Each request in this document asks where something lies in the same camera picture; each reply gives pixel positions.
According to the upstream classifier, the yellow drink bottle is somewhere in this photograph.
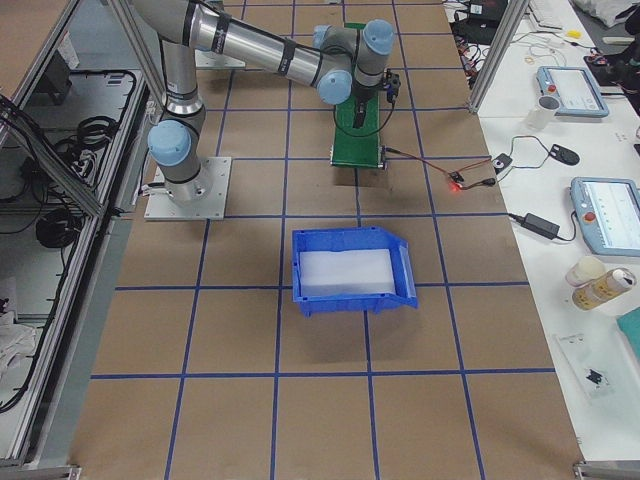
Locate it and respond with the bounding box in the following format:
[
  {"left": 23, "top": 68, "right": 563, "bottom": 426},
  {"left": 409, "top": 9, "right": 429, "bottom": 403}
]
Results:
[{"left": 572, "top": 268, "right": 637, "bottom": 311}]

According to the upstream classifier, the red black wire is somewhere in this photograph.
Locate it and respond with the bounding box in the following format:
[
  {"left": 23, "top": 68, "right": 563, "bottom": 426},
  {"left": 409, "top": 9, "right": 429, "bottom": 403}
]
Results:
[{"left": 384, "top": 134, "right": 551, "bottom": 194}]

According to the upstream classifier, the upper teach pendant tablet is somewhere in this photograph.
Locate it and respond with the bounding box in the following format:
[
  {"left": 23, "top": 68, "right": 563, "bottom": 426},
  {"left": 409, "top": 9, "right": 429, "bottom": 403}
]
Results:
[{"left": 536, "top": 66, "right": 609, "bottom": 118}]

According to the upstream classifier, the blue plastic bin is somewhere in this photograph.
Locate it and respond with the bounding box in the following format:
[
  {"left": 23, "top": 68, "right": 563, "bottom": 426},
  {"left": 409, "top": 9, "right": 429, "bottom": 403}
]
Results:
[{"left": 291, "top": 226, "right": 419, "bottom": 317}]

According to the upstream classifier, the black power brick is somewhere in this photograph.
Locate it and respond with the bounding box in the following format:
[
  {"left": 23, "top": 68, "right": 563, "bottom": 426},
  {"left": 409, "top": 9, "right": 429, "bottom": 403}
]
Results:
[{"left": 508, "top": 213, "right": 560, "bottom": 240}]

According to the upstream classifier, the aluminium frame post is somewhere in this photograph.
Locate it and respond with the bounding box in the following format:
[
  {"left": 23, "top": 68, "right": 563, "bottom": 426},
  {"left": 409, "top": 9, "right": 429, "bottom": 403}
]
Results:
[{"left": 468, "top": 0, "right": 529, "bottom": 114}]

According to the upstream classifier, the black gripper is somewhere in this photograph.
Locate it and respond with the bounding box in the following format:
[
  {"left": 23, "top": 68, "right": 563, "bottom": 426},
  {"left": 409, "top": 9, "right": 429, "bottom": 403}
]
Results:
[{"left": 351, "top": 84, "right": 374, "bottom": 129}]

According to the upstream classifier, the black mouse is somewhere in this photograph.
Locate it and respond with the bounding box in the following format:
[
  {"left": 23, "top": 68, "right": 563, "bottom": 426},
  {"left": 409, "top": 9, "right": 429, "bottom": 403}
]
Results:
[{"left": 549, "top": 144, "right": 580, "bottom": 166}]

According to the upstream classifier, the teach pendant tablet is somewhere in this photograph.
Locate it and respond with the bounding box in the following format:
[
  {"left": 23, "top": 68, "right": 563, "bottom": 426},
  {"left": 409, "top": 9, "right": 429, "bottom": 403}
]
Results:
[
  {"left": 570, "top": 177, "right": 639, "bottom": 257},
  {"left": 536, "top": 66, "right": 609, "bottom": 118}
]

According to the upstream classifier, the green conveyor belt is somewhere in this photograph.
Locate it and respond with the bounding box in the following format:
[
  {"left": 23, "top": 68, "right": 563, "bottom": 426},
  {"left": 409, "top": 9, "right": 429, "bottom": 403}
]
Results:
[{"left": 314, "top": 19, "right": 395, "bottom": 168}]

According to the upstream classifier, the white foam pad in bin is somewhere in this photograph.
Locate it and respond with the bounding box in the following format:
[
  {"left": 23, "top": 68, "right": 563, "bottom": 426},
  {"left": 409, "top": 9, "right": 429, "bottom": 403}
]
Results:
[{"left": 298, "top": 249, "right": 395, "bottom": 297}]

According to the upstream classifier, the lower teach pendant tablet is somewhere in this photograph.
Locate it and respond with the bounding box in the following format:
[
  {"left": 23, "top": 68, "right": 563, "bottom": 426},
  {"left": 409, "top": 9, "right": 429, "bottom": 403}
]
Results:
[{"left": 570, "top": 177, "right": 639, "bottom": 257}]

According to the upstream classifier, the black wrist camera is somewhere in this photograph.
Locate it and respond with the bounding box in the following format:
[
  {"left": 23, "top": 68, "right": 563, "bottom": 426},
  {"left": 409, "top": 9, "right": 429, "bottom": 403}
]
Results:
[{"left": 382, "top": 69, "right": 401, "bottom": 106}]

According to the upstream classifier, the small sensor board red LED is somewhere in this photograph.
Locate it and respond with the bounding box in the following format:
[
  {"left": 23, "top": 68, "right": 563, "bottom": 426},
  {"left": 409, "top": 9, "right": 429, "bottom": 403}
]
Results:
[{"left": 448, "top": 171, "right": 464, "bottom": 187}]

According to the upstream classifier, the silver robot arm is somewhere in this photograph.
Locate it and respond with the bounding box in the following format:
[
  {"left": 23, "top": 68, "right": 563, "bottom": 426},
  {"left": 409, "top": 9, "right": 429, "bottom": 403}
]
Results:
[{"left": 132, "top": 1, "right": 398, "bottom": 204}]

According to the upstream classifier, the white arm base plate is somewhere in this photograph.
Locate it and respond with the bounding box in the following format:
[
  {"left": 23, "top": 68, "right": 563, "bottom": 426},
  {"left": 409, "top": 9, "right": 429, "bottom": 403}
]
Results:
[
  {"left": 195, "top": 50, "right": 246, "bottom": 70},
  {"left": 144, "top": 157, "right": 232, "bottom": 221}
]

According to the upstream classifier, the white mug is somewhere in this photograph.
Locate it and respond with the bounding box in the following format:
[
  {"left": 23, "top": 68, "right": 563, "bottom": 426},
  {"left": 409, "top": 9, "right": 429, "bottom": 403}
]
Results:
[{"left": 525, "top": 95, "right": 561, "bottom": 131}]

